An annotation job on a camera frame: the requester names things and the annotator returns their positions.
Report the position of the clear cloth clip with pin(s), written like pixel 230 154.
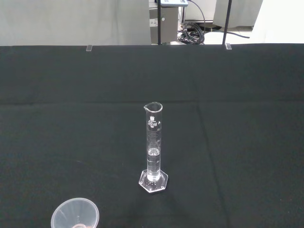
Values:
pixel 228 46
pixel 88 48

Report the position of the black pole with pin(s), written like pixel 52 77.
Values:
pixel 226 21
pixel 160 23

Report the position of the black bench cloth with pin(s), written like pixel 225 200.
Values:
pixel 71 118

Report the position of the clear plastic funnel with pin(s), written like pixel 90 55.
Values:
pixel 71 213

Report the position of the gray metal cabinet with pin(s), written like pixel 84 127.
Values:
pixel 169 26

